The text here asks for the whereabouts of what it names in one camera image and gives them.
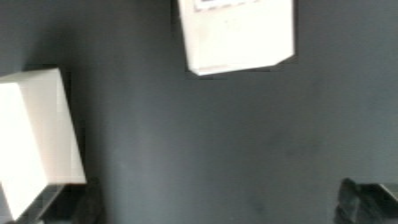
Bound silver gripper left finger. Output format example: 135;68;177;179
14;181;104;224

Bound white stool leg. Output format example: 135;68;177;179
0;69;87;224

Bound white marker sheet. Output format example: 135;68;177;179
177;0;295;76

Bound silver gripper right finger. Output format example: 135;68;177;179
334;178;398;224

